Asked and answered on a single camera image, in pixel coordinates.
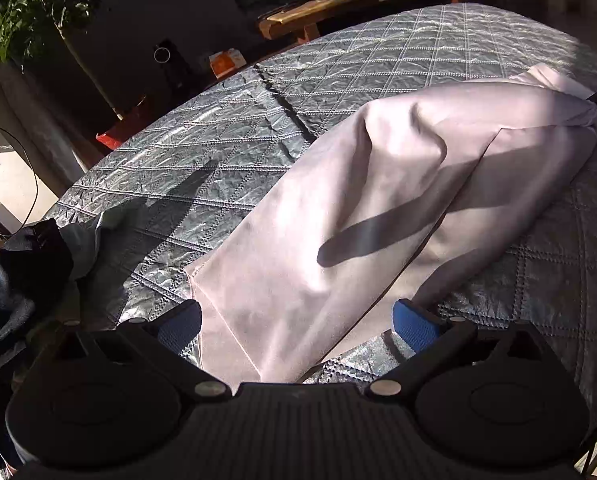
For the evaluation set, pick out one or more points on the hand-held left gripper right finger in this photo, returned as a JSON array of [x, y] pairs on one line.
[[417, 329]]

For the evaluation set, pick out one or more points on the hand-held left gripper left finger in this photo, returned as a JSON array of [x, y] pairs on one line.
[[184, 324]]

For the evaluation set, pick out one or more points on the pale pink garment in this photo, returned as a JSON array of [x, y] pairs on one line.
[[358, 220]]

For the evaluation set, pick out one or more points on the dark clothes pile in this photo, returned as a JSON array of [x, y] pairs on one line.
[[18, 270]]

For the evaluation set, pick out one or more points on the light blue cloth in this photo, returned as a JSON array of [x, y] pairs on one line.
[[91, 240]]

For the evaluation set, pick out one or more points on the grey quilted blanket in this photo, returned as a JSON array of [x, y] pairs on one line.
[[218, 160]]

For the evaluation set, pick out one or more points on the red object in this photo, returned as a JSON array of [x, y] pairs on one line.
[[111, 137]]

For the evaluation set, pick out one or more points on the wooden bench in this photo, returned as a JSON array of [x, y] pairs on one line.
[[358, 2]]

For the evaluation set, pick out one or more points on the black speaker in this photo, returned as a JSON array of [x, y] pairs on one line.
[[171, 60]]

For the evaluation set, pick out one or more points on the orange box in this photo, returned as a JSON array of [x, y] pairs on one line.
[[226, 62]]

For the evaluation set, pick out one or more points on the green potted plant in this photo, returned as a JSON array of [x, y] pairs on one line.
[[23, 5]]

